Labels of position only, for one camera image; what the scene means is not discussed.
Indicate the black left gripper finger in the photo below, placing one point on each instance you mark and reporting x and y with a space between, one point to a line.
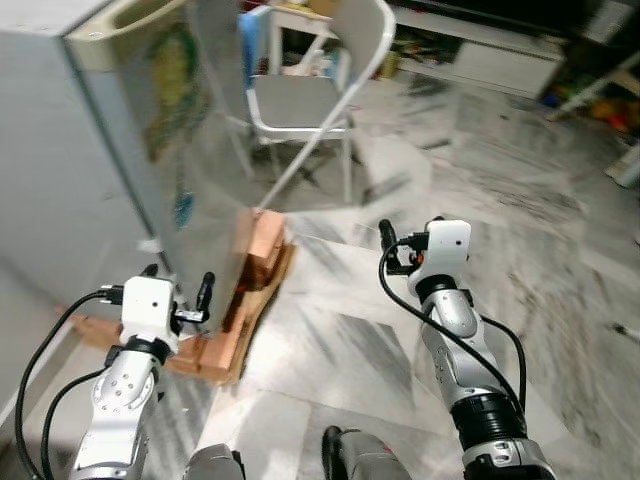
207 292
150 271

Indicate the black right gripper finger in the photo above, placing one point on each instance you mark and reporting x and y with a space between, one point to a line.
388 235
438 220

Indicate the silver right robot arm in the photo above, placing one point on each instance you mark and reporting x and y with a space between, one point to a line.
455 315

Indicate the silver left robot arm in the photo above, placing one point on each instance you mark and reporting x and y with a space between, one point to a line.
120 400

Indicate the grey fridge body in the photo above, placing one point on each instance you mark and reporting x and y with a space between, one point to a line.
50 150

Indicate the red brick stack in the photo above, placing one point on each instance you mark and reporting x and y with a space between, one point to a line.
265 250

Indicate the grey left robot leg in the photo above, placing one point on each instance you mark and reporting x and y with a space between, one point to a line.
215 465

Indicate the grey robot leg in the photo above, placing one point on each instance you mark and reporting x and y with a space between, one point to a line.
365 460
215 465

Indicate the white folding chair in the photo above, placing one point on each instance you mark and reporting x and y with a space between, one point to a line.
295 100

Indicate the white low cabinet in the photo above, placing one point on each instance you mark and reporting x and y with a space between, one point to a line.
500 60

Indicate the green door sticker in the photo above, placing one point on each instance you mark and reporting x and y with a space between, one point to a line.
172 90

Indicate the grey right robot leg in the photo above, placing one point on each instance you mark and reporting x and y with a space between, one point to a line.
365 460

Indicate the white plastic table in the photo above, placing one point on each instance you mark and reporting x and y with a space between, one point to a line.
300 25

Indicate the blue cloth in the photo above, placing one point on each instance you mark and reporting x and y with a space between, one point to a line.
252 45

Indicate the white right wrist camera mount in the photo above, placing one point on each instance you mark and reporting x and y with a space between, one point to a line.
448 248

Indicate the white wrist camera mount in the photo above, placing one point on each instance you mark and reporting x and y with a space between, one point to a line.
148 310
448 248

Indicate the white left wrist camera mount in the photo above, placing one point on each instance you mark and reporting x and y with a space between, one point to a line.
148 310

